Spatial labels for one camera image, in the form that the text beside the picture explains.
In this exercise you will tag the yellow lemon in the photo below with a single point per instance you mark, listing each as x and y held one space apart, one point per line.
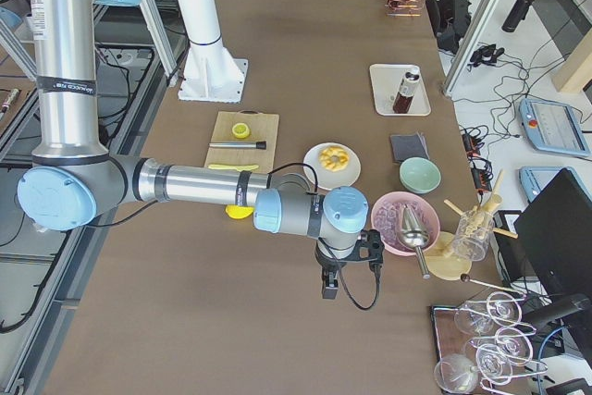
238 212

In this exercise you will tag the aluminium frame post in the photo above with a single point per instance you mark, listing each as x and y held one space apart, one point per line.
479 22

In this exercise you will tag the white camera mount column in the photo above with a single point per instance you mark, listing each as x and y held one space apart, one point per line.
211 73

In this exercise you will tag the wooden cutting board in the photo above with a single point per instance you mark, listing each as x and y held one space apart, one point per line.
264 127

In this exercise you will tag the clear glass mug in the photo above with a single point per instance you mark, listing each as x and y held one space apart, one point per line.
471 239

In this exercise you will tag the cream rectangular tray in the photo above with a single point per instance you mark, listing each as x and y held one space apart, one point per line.
385 81

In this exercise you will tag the wine glass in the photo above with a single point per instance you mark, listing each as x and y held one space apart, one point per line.
480 317
457 374
493 364
512 342

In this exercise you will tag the black monitor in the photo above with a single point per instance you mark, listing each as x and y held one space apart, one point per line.
555 231

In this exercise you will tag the braided donut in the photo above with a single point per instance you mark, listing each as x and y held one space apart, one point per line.
334 158

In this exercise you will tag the dark tea bottle on tray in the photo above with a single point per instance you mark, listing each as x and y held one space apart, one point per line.
407 89

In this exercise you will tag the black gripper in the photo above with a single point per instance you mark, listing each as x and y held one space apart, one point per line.
326 264

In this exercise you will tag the wooden mug tree stand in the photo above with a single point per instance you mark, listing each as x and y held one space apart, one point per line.
441 260

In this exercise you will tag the green bowl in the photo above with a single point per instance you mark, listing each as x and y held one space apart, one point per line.
419 175

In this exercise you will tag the white round plate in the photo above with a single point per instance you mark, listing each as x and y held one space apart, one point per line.
327 179

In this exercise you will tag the pink bowl with ice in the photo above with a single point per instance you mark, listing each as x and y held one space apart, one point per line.
386 215

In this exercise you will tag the blue teach pendant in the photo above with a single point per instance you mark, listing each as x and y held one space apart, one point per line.
552 127
533 180

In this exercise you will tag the grey folded cloth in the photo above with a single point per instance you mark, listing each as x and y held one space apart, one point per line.
408 146

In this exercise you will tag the metal scoop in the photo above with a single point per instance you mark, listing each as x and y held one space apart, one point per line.
413 235

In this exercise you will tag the black thermos bottle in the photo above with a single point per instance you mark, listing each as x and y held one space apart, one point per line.
518 13

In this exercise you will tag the yellow plastic knife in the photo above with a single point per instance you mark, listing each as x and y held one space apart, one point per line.
240 168

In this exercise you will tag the half lemon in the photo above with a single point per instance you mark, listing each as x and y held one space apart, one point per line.
241 130

